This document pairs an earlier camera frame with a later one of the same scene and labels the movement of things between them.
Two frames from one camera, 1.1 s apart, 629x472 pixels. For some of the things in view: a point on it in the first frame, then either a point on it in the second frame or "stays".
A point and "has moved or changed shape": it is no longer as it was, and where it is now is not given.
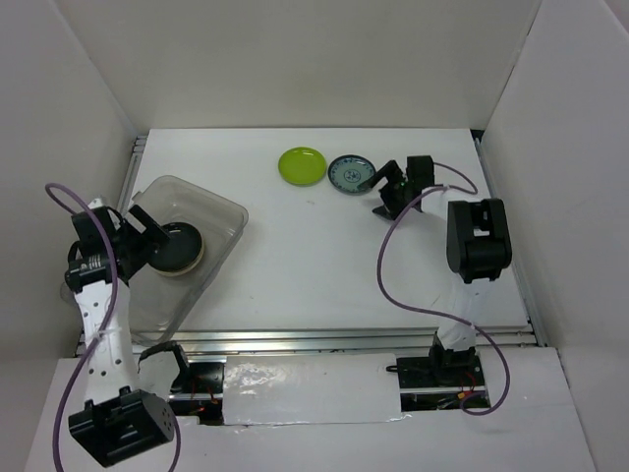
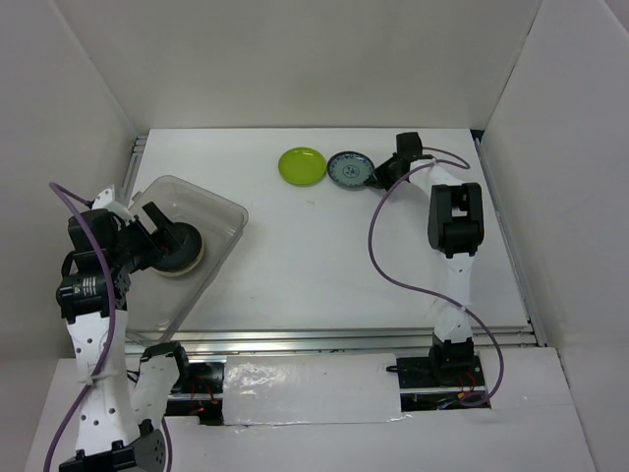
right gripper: [393, 173] to [379, 178]
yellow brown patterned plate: [180, 272] stays
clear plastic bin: [160, 304] stays
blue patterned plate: [347, 173] has moved or changed shape
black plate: [181, 254] stays
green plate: [302, 166] stays
